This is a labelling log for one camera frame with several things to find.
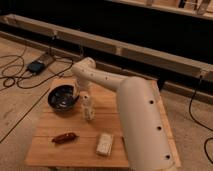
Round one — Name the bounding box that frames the dark ceramic bowl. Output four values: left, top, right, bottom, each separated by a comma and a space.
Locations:
48, 85, 79, 111

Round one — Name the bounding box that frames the small clear plastic bottle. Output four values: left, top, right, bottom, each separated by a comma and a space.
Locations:
82, 95, 94, 121

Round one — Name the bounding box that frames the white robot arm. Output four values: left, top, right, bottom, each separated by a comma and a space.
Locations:
72, 57, 177, 171

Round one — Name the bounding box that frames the blue power adapter box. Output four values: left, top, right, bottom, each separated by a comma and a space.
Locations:
27, 61, 45, 74

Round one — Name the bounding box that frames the red sausage snack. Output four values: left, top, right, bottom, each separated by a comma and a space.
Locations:
52, 133, 77, 144

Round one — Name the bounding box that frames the wooden table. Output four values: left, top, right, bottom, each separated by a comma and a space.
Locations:
25, 78, 182, 171

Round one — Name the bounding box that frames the white sponge block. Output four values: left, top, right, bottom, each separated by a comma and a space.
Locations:
96, 133, 114, 156

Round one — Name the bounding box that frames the black floor cable left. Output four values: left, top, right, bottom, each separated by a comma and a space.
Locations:
0, 44, 81, 90

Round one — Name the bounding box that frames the black cable right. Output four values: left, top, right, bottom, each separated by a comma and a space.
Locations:
188, 74, 213, 165

